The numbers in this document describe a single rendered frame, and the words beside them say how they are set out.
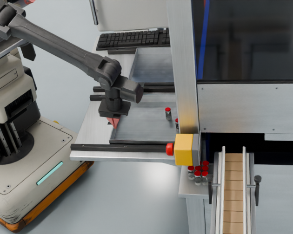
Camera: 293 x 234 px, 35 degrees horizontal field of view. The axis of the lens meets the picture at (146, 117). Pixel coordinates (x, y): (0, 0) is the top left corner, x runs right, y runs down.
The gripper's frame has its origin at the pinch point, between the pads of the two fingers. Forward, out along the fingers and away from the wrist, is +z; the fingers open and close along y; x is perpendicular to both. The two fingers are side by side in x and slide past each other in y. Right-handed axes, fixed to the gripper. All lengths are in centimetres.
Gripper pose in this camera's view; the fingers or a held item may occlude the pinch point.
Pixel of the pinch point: (115, 126)
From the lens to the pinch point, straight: 164.9
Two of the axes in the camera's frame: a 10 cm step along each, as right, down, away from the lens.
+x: 1.6, -6.4, 7.5
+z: 0.0, 7.6, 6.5
